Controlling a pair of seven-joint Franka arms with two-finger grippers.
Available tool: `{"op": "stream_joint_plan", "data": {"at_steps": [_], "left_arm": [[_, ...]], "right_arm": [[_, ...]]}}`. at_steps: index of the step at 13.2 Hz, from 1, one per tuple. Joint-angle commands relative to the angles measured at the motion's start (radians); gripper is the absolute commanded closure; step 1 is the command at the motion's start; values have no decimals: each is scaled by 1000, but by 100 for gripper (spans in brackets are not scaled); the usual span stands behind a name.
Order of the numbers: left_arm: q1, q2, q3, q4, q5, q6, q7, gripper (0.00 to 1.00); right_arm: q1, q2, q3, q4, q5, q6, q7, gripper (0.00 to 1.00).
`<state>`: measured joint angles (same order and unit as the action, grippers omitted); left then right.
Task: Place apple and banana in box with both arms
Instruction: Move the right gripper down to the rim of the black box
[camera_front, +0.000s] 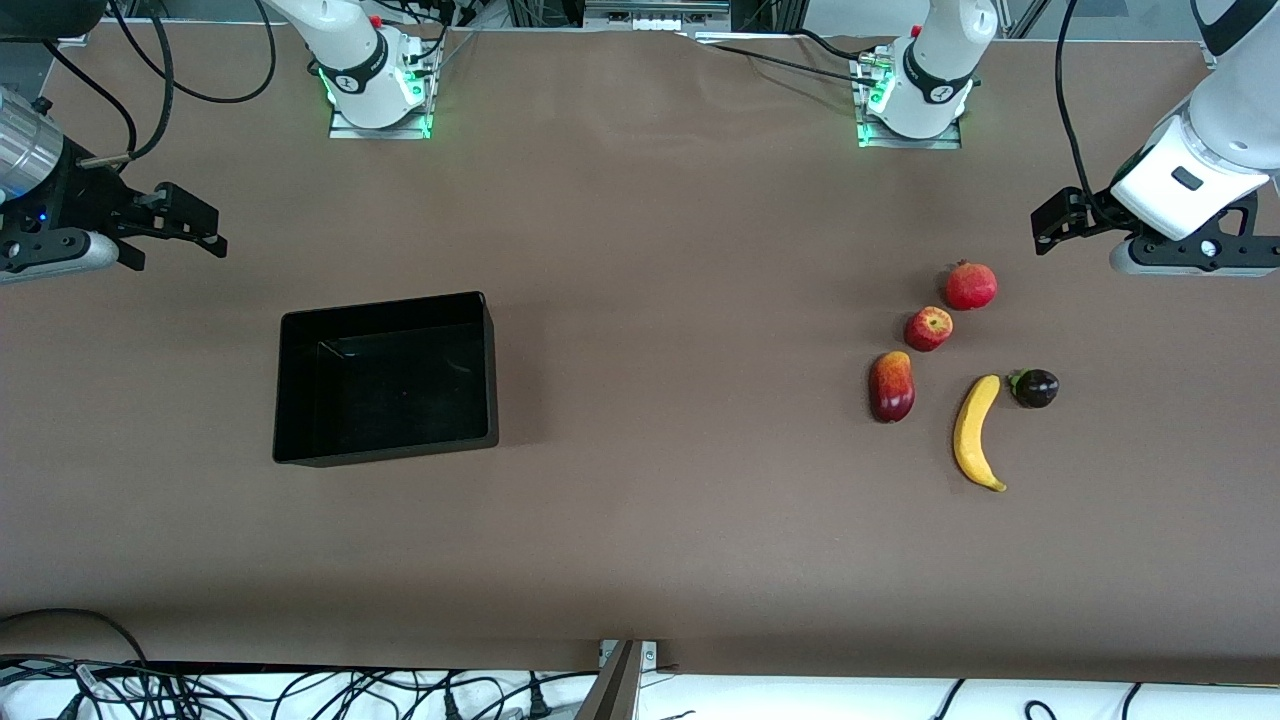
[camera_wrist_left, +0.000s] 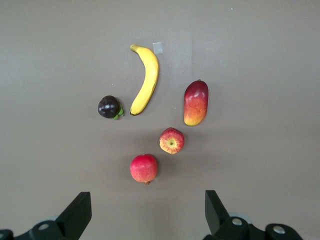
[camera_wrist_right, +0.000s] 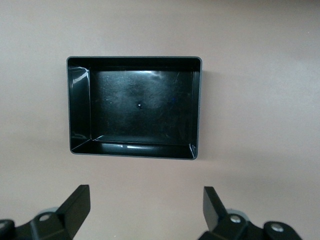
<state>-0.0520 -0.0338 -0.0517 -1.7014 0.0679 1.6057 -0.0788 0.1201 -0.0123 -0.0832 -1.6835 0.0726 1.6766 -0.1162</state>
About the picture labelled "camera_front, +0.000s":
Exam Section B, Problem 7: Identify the aluminium frame rail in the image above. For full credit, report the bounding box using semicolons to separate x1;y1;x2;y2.
505;0;806;43

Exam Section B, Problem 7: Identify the yellow banana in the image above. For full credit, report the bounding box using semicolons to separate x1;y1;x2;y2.
952;374;1008;493

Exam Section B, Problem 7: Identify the red pomegranate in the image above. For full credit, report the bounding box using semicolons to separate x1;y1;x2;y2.
945;260;999;312

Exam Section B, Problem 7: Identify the red apple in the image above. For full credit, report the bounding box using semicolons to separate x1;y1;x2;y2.
904;306;954;353

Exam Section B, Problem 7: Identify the black plastic box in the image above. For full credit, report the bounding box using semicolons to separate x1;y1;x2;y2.
272;291;500;468

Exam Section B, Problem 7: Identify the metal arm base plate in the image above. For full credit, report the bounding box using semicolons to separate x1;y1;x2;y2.
328;42;435;140
853;48;964;150

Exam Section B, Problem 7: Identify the red yellow mango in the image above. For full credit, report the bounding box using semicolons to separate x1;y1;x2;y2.
868;351;917;424

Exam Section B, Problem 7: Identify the dark purple mangosteen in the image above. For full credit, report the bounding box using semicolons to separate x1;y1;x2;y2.
1008;368;1060;410

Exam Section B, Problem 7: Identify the metal table bracket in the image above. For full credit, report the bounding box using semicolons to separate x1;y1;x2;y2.
572;639;661;720

